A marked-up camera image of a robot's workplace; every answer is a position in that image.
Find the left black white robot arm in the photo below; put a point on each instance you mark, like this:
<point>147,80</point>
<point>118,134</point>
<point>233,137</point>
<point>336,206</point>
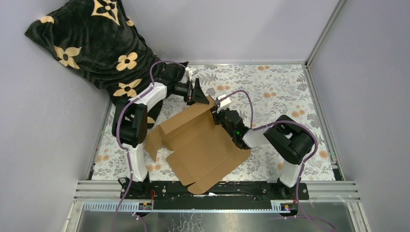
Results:
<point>131,120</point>

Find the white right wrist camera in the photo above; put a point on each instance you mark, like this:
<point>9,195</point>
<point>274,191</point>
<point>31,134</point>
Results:
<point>222,102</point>

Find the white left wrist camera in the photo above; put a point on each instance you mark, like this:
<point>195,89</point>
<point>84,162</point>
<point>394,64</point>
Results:
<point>190,72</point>

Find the brown cardboard box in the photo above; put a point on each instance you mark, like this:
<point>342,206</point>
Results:
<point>202,152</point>

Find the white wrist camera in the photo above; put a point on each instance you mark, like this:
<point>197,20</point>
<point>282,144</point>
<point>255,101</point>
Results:
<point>190,72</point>
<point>222,102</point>

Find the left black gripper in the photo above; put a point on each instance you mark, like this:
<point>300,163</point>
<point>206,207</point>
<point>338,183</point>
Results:
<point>194,94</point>

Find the aluminium frame rail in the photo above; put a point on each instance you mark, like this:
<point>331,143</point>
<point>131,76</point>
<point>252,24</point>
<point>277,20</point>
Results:
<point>105,196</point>

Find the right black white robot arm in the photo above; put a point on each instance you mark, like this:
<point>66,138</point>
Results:
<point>293,141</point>

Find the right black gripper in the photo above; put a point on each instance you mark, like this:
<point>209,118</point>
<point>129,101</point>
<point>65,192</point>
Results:
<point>216,112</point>

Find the black floral plush blanket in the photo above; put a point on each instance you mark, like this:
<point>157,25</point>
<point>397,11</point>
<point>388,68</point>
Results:
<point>97,41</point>

